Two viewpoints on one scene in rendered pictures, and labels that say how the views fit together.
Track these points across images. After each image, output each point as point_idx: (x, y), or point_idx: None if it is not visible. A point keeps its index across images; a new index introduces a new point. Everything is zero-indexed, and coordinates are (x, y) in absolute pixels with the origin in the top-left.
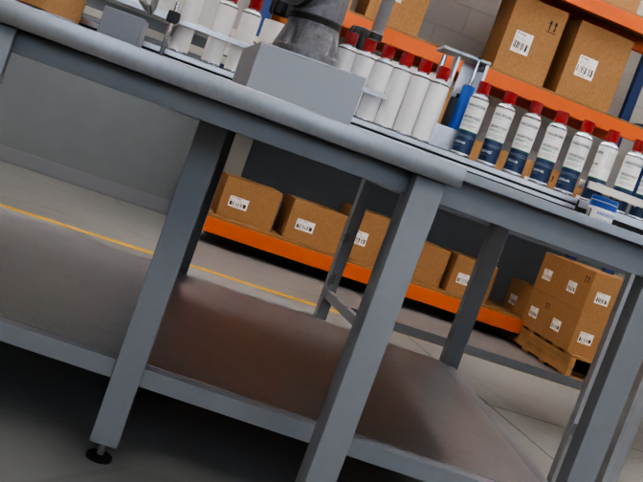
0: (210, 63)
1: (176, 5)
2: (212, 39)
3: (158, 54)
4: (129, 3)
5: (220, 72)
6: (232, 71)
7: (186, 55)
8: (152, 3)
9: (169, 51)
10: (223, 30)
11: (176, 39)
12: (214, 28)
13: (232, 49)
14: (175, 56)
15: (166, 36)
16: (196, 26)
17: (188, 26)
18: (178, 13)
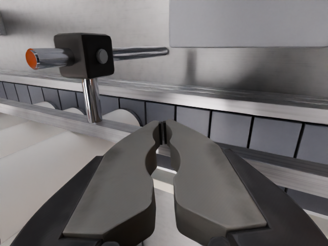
0: (73, 107)
1: (46, 48)
2: (40, 123)
3: (156, 51)
4: (249, 152)
5: (62, 79)
6: (47, 101)
7: (107, 96)
8: (149, 125)
9: (135, 88)
10: (0, 130)
11: (115, 117)
12: (16, 136)
13: (17, 117)
14: (127, 85)
15: (128, 47)
16: (48, 112)
17: (70, 112)
18: (58, 33)
